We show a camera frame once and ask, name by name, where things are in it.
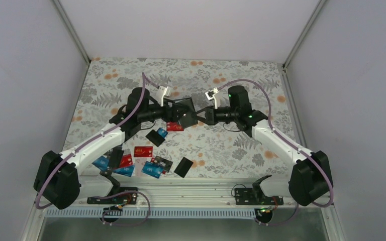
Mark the red card lower left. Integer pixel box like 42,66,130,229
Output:
119,154,133,168

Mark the blue card lower left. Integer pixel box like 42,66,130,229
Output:
113,165,135,177

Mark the blue card under black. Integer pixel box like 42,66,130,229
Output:
157,128,168,139

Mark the blue card far left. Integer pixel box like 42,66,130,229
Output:
92,156,109,171

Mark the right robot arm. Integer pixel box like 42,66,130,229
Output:
199,85,333,206

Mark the black card holder wallet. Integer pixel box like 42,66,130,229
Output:
172,97,198,129

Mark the red card centre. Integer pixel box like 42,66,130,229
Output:
134,146,153,158

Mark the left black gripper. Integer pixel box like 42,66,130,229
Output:
139,97,189,123

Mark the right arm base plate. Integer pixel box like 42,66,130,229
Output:
233,187,284,206

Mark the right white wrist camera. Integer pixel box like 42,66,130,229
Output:
205,88,221,109

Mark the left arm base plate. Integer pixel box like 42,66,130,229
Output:
86,187,138,205

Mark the blue card lower centre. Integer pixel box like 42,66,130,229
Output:
141,162,164,179

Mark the aluminium rail frame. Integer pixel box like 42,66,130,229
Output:
35,175,334,208

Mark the black patterned card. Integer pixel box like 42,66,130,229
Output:
151,156,173,174

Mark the floral patterned table mat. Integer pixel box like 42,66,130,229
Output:
55,57,305,179

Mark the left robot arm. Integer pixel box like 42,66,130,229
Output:
34,87,195,209

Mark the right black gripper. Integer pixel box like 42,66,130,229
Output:
191,105,238,126

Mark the red VIP card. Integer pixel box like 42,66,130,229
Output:
166,122,184,132

